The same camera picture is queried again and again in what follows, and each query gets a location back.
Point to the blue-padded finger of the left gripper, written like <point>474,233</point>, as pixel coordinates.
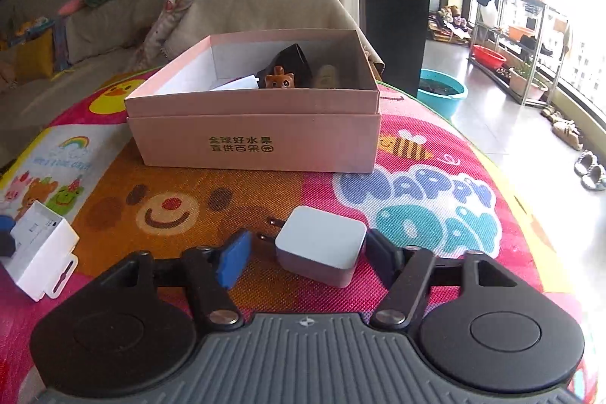
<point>7,242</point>

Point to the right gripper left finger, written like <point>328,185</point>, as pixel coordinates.
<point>210,273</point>

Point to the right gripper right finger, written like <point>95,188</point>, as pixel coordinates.
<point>405,273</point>

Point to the white wall charger plug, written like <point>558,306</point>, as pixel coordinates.
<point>318,245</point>

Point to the large white charger box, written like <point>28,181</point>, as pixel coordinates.
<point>43,261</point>

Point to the colourful cartoon play mat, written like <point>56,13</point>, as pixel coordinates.
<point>87,167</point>

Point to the teal plastic basin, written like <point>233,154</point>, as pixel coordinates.
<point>441,92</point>

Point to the small white box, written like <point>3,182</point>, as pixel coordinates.
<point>244,83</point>

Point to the pink cardboard box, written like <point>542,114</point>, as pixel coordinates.
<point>187,114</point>

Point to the brown toy figurine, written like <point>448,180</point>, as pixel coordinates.
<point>279,78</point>

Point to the grey slippers pair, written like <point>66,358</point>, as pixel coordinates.
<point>590,171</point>

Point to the beige sandals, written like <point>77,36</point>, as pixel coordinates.
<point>564,128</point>

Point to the red plastic basin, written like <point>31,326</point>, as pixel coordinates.
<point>487,57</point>

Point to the metal storage rack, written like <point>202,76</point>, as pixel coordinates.
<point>533,36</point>

